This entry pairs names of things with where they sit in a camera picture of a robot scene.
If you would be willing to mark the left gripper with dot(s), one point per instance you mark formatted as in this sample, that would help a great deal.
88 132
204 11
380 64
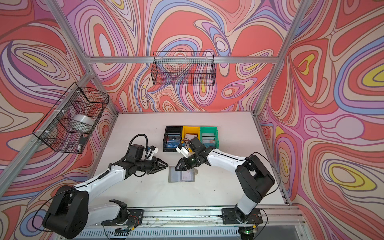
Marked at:
155 164

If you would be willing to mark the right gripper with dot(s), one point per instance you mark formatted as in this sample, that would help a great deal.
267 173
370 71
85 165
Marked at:
184 165

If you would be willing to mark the grey card holder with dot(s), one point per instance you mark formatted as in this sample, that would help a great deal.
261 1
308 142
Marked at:
175 176

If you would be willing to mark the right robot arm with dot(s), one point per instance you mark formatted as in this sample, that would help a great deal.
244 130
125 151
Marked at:
255 179

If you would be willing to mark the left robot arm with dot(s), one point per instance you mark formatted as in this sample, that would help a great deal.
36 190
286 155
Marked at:
70 211

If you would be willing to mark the blue card in black bin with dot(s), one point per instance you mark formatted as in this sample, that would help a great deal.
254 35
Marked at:
172 145

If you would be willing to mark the black storage bin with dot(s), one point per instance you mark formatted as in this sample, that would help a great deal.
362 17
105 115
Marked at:
172 134

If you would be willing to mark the yellow storage bin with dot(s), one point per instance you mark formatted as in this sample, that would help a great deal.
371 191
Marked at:
189 132

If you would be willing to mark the green storage bin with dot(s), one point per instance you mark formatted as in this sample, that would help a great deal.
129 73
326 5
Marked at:
210 132

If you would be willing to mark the white tape roll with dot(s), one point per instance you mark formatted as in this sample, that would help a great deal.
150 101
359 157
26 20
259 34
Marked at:
82 123

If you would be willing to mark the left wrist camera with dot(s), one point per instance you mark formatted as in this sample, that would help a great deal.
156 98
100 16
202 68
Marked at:
152 151

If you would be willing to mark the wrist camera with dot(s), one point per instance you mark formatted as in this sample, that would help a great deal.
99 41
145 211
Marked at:
188 147
152 151

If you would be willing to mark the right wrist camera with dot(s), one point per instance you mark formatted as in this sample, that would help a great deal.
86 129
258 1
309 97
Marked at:
188 147

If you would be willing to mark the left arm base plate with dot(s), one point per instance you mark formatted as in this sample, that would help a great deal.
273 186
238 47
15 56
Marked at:
129 218

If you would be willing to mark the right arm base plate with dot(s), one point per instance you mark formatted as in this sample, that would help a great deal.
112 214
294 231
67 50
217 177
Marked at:
232 216

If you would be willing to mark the black wire basket back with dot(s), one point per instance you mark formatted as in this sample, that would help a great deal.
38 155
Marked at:
184 68

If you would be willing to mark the black wire basket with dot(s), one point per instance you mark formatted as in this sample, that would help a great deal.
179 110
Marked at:
55 131
184 68

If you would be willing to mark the black wire basket left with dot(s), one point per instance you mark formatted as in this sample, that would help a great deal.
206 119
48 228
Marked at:
55 131

